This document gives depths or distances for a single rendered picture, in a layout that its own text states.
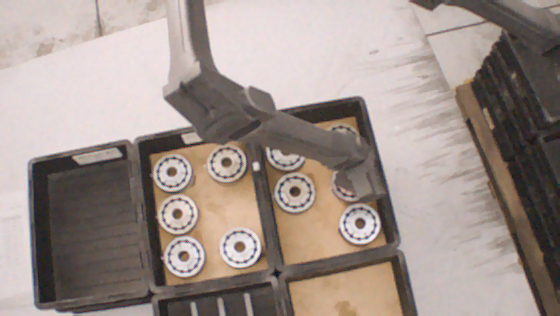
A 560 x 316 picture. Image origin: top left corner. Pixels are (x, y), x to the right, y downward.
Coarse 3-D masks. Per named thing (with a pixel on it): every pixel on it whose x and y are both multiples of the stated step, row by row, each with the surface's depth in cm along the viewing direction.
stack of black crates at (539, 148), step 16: (544, 144) 176; (528, 160) 189; (544, 160) 178; (512, 176) 206; (528, 176) 194; (544, 176) 181; (528, 192) 194; (544, 192) 182; (528, 208) 198; (544, 208) 186; (544, 224) 188; (544, 240) 192
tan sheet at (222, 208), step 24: (240, 144) 141; (192, 192) 137; (216, 192) 137; (240, 192) 137; (216, 216) 135; (240, 216) 135; (168, 240) 133; (216, 240) 133; (216, 264) 131; (264, 264) 130
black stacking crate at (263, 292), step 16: (240, 288) 123; (256, 288) 128; (272, 288) 129; (160, 304) 120; (176, 304) 127; (208, 304) 127; (224, 304) 127; (240, 304) 127; (256, 304) 127; (272, 304) 127
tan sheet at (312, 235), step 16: (272, 176) 138; (320, 176) 138; (272, 192) 137; (320, 192) 136; (320, 208) 135; (336, 208) 135; (288, 224) 134; (304, 224) 134; (320, 224) 134; (336, 224) 134; (288, 240) 132; (304, 240) 132; (320, 240) 132; (336, 240) 132; (384, 240) 132; (288, 256) 131; (304, 256) 131; (320, 256) 131
